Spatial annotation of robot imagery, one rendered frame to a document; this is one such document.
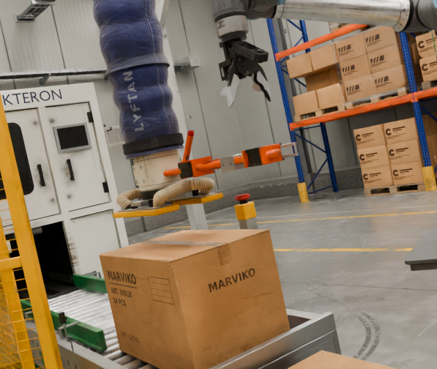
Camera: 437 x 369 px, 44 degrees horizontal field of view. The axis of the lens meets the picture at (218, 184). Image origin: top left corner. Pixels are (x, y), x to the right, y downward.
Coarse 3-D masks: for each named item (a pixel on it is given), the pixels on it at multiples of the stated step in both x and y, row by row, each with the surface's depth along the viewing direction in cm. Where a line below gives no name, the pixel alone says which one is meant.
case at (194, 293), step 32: (128, 256) 191; (160, 256) 176; (192, 256) 169; (224, 256) 175; (256, 256) 182; (128, 288) 196; (160, 288) 174; (192, 288) 168; (224, 288) 174; (256, 288) 181; (128, 320) 202; (160, 320) 179; (192, 320) 167; (224, 320) 173; (256, 320) 180; (128, 352) 209; (160, 352) 184; (192, 352) 166; (224, 352) 172
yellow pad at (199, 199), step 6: (192, 192) 201; (174, 198) 210; (180, 198) 204; (186, 198) 201; (192, 198) 197; (198, 198) 192; (204, 198) 191; (210, 198) 193; (216, 198) 194; (180, 204) 202; (186, 204) 199
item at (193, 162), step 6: (210, 156) 179; (180, 162) 181; (186, 162) 176; (192, 162) 175; (198, 162) 176; (180, 168) 180; (186, 168) 178; (192, 168) 175; (180, 174) 180; (186, 174) 177; (192, 174) 175; (198, 174) 176; (204, 174) 177
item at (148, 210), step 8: (152, 200) 189; (136, 208) 200; (144, 208) 191; (152, 208) 183; (160, 208) 182; (168, 208) 182; (176, 208) 184; (120, 216) 201; (128, 216) 196; (136, 216) 191; (144, 216) 186
